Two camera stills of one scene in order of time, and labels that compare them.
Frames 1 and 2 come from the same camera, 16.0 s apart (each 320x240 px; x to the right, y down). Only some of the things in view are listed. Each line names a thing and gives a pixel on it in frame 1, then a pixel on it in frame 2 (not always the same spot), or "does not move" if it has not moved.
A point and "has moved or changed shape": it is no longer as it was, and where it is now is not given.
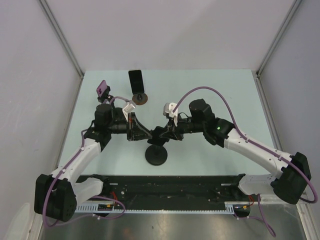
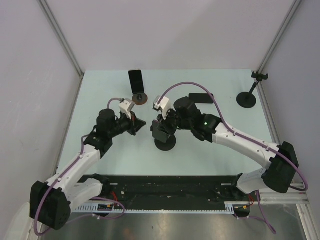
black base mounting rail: (163, 190) does not move
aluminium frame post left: (61, 37) does not move
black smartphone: (156, 139) has moved or changed shape
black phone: (102, 88) → (158, 134)
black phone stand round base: (156, 155) → (247, 100)
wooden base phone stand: (140, 99) does not move
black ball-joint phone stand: (105, 95) → (168, 145)
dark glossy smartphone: (136, 81) does not move
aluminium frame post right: (295, 4) does not move
